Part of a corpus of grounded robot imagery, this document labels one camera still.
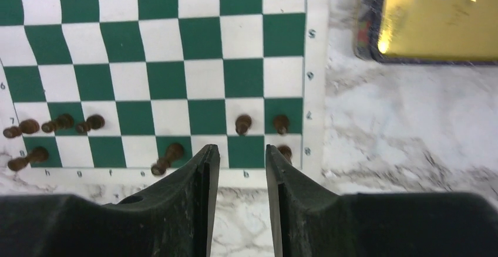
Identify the empty gold tin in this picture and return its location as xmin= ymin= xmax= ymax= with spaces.
xmin=354 ymin=0 xmax=497 ymax=66

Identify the dark brown rook corner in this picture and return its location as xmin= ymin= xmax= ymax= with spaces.
xmin=7 ymin=146 xmax=49 ymax=172

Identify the dark brown pawn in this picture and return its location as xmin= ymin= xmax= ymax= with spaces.
xmin=277 ymin=145 xmax=292 ymax=164
xmin=3 ymin=119 xmax=40 ymax=138
xmin=75 ymin=114 xmax=105 ymax=134
xmin=235 ymin=114 xmax=252 ymax=136
xmin=273 ymin=114 xmax=290 ymax=135

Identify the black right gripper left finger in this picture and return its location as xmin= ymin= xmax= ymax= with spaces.
xmin=1 ymin=144 xmax=220 ymax=256

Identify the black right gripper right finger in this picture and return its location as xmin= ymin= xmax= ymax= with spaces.
xmin=265 ymin=145 xmax=497 ymax=256

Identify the green white chess board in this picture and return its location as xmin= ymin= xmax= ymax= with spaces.
xmin=1 ymin=0 xmax=329 ymax=188

